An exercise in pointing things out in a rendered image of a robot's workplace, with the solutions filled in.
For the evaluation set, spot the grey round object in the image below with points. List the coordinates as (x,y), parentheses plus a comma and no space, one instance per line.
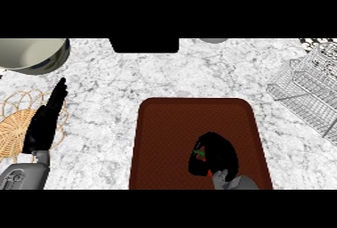
(213,40)

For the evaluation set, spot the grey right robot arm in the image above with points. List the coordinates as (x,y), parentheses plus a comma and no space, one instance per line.
(234,181)

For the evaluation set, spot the grey pot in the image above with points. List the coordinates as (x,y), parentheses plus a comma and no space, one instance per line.
(30,55)

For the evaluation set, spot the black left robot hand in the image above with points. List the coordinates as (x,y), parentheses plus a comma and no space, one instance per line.
(45,121)

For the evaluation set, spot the black rectangular appliance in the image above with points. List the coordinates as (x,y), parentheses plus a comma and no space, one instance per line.
(145,45)

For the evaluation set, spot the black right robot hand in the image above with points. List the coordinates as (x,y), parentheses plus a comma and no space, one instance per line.
(219,154)

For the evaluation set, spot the woven wicker placemat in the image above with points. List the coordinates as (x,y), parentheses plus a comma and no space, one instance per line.
(14,130)

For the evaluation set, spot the red bell pepper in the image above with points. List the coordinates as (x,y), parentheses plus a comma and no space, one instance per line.
(200,153)

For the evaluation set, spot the dark brown tray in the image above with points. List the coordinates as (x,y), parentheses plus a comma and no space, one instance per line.
(175,127)

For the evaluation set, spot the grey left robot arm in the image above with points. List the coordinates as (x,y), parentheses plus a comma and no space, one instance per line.
(24,175)

